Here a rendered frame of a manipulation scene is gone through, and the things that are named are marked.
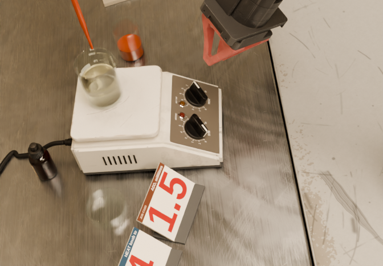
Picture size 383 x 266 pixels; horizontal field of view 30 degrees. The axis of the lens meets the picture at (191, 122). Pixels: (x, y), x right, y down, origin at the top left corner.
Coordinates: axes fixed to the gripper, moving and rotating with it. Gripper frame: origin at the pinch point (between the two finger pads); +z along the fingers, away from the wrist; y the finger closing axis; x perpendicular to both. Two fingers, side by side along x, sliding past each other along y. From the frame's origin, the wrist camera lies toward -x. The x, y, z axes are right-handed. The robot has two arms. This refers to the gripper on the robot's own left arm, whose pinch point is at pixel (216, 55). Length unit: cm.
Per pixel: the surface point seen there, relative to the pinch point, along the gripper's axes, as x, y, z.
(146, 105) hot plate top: -0.5, 8.1, 8.0
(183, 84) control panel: -1.6, 0.4, 8.4
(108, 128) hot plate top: -0.4, 13.7, 10.4
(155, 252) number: 16.5, 16.3, 13.7
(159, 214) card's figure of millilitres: 12.5, 13.3, 12.7
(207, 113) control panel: 3.9, 0.0, 8.4
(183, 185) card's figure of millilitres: 10.7, 7.7, 12.2
